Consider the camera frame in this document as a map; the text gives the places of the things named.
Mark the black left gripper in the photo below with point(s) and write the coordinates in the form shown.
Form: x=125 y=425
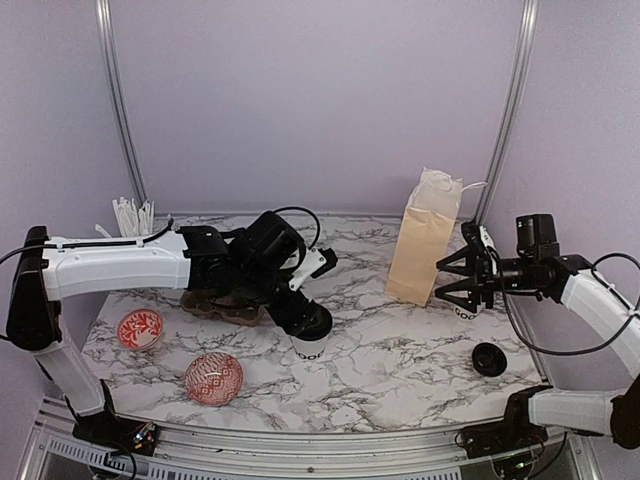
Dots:
x=288 y=311

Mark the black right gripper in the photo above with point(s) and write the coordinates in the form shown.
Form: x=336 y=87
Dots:
x=484 y=284

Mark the black cup lid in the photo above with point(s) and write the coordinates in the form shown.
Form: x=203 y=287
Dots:
x=489 y=360
x=316 y=323

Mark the white paper coffee cup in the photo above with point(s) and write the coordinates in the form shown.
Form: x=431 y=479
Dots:
x=309 y=347

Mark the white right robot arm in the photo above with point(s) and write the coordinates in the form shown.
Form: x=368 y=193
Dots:
x=580 y=288

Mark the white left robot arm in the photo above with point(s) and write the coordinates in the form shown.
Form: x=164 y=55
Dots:
x=51 y=269

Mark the brown cardboard cup carrier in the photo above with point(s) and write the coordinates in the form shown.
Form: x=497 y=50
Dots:
x=229 y=309

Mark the brown paper bag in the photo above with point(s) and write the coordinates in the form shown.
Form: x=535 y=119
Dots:
x=424 y=235

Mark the red geometric pattern bowl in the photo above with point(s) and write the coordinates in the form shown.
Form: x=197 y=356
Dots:
x=214 y=379

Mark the black cup with straws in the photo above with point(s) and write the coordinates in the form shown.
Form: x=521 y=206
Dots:
x=133 y=220

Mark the red floral pattern bowl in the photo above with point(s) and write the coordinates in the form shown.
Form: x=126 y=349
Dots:
x=140 y=329

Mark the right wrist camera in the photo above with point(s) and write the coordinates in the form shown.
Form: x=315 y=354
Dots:
x=478 y=240

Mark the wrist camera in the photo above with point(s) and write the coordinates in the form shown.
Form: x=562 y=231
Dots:
x=478 y=240
x=316 y=263

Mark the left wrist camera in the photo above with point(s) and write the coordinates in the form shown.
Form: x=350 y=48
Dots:
x=316 y=263

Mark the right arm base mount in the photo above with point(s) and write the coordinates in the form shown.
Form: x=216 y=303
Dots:
x=499 y=437

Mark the front aluminium rail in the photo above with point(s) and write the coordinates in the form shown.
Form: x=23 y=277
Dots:
x=203 y=453

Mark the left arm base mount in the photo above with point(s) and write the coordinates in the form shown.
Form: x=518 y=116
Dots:
x=119 y=433

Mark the right aluminium frame post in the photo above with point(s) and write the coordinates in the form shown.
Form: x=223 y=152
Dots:
x=515 y=92

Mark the aluminium frame post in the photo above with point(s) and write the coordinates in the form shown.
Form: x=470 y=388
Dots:
x=515 y=92
x=109 y=52

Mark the left aluminium frame post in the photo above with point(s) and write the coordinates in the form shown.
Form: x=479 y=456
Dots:
x=109 y=52

